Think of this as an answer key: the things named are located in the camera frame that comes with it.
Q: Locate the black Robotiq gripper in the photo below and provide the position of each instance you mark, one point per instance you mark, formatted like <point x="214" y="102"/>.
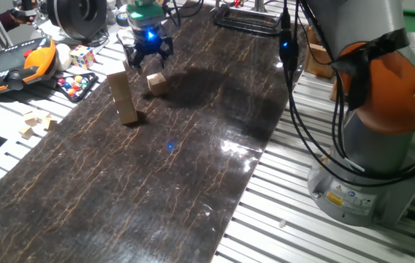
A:
<point x="149" y="44"/>

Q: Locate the light wooden cube block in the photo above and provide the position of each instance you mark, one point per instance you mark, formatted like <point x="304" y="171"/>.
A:
<point x="157" y="84"/>
<point x="129" y="117"/>
<point x="116" y="72"/>
<point x="124" y="104"/>
<point x="120" y="90"/>

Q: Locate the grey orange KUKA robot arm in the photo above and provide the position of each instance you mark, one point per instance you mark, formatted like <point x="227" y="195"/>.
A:
<point x="372" y="153"/>

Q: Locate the bystander hand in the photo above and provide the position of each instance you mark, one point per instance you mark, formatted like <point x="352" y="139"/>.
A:
<point x="23" y="18"/>

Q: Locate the black tape roll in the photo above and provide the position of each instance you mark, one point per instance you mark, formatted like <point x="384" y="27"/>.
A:
<point x="122" y="18"/>

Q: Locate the Rubik's cube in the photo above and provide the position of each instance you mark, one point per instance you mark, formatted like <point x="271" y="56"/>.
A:
<point x="82" y="56"/>

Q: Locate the green ball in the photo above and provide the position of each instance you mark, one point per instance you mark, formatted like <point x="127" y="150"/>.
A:
<point x="83" y="85"/>

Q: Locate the yellow ball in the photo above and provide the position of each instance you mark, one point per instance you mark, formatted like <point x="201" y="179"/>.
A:
<point x="78" y="78"/>

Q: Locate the black tray of balls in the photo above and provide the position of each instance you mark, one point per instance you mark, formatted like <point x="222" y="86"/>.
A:
<point x="83" y="94"/>

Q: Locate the black round fan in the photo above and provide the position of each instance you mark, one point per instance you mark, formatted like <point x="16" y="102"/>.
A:
<point x="77" y="18"/>

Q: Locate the red ball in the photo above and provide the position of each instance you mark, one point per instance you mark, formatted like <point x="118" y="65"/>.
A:
<point x="76" y="87"/>
<point x="61" y="81"/>

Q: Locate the orange ball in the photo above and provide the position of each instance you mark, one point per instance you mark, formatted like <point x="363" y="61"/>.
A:
<point x="71" y="92"/>

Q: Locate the blue ball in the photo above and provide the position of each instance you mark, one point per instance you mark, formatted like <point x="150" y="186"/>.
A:
<point x="67" y="85"/>

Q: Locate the grey metal pole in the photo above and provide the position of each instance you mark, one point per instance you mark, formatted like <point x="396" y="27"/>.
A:
<point x="259" y="4"/>

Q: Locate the small wooden cube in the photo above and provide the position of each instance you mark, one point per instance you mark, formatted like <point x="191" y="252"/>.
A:
<point x="30" y="118"/>
<point x="26" y="131"/>
<point x="49" y="122"/>

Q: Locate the black orange teach pendant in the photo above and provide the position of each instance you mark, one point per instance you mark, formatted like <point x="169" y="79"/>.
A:
<point x="10" y="67"/>

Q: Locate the brown wooden box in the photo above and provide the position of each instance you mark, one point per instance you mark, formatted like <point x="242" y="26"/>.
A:
<point x="311" y="36"/>
<point x="317" y="60"/>

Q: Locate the small white scrap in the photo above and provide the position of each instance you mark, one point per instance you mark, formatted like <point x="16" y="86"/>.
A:
<point x="282" y="223"/>

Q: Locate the black clamp frame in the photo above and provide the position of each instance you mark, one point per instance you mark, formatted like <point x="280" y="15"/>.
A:
<point x="251" y="28"/>

